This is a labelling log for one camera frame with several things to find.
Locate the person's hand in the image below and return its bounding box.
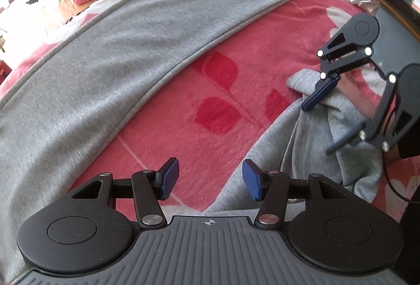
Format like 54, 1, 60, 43
337, 72, 379, 119

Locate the pink floral bed blanket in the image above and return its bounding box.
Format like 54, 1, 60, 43
0, 0, 420, 223

